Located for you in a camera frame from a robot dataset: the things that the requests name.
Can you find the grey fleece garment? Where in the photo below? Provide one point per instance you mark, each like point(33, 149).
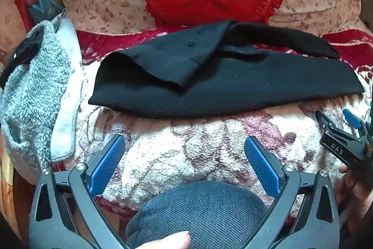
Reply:
point(32, 109)

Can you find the person's left hand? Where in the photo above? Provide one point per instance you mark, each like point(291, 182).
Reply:
point(166, 242)

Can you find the red and white plush blanket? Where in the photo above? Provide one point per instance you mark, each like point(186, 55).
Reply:
point(186, 147)

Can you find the black pants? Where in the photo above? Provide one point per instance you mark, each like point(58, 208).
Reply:
point(233, 85)

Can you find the person's blue jeans leg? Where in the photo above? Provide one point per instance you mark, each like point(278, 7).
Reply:
point(198, 214)

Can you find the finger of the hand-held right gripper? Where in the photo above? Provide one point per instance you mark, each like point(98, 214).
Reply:
point(352, 119)
point(325, 120)

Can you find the white cloth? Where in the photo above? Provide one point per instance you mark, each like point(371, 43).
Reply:
point(68, 120)

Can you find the teal bag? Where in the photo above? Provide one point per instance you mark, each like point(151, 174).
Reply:
point(43, 8)

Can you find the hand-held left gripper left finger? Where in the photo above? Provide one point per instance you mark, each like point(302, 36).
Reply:
point(107, 168)

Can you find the person's right hand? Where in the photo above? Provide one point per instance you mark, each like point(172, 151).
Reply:
point(348, 190)

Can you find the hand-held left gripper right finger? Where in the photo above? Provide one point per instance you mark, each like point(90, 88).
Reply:
point(262, 168)

